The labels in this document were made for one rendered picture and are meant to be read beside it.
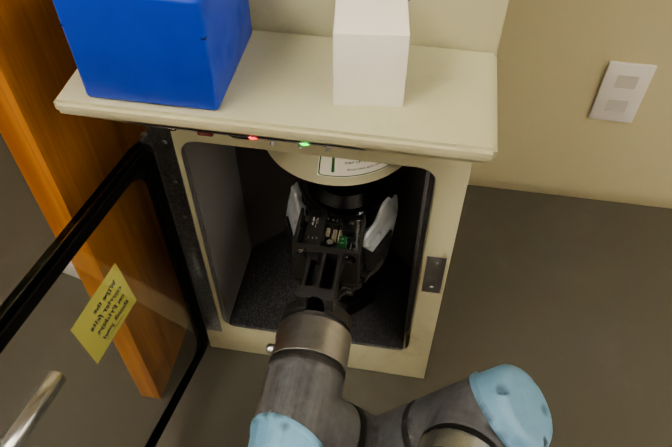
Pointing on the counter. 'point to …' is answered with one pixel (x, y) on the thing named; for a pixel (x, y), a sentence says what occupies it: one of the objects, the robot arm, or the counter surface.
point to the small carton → (370, 49)
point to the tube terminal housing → (316, 12)
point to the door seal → (85, 241)
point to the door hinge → (171, 175)
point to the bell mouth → (332, 169)
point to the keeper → (435, 267)
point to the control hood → (272, 80)
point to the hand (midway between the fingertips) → (345, 196)
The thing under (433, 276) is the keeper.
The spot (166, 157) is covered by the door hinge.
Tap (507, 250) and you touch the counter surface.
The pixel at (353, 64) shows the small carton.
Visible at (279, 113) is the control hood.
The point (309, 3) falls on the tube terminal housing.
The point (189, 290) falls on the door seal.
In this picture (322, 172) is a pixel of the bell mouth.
